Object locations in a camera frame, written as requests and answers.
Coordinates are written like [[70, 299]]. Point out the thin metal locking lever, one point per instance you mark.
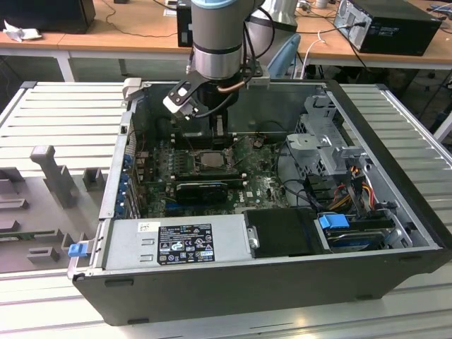
[[191, 145], [234, 142]]

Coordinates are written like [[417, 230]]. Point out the black plastic shroud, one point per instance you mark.
[[286, 233]]

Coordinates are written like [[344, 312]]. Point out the CPU socket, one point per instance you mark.
[[196, 166]]

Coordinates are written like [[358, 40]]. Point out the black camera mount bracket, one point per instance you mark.
[[185, 90]]

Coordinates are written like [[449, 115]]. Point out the green motherboard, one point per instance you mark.
[[257, 190]]

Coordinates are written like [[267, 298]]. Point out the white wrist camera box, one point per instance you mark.
[[178, 104]]

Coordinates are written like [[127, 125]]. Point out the blue plastic latch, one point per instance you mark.
[[76, 250]]

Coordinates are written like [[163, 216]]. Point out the hard disk drive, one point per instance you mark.
[[356, 242]]

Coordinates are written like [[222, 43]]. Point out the crumpled white paper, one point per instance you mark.
[[21, 32]]

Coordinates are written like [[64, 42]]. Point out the black open PC case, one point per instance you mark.
[[247, 293]]

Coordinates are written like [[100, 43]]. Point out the blue disk carrier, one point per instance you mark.
[[332, 226]]

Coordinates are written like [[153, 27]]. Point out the black cylindrical board component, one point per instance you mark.
[[164, 126]]

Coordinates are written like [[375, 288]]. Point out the small black box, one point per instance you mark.
[[184, 28]]

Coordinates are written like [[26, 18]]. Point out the pale blue chair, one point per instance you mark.
[[286, 56]]

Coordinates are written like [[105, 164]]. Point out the grey metal power supply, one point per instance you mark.
[[123, 247]]

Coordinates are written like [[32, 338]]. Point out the black graphics card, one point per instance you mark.
[[201, 193]]

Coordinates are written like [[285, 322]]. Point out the black monitor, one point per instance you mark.
[[46, 14]]

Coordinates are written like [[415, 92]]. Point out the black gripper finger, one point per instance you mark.
[[225, 129], [213, 129]]

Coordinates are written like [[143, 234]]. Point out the blue expansion slot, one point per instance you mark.
[[171, 209]]

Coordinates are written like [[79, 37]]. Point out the black RAM slot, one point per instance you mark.
[[208, 180], [208, 173], [190, 135]]

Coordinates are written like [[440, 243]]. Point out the grey metal mount bracket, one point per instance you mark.
[[259, 78]]

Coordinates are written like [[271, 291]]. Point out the black desktop computer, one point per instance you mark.
[[399, 31]]

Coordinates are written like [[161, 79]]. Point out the grey metal drive cage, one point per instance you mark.
[[307, 141]]

